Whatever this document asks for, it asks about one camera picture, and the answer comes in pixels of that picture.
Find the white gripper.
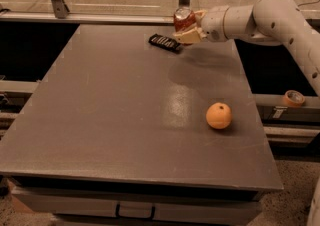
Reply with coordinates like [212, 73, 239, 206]
[173, 6, 229, 44]

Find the red coke can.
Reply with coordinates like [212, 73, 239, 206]
[173, 7, 196, 32]

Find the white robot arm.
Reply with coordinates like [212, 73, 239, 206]
[173, 0, 320, 95]

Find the black rxbar chocolate bar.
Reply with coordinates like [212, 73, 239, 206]
[148, 34, 180, 52]

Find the orange fruit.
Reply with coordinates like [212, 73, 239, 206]
[206, 103, 232, 129]

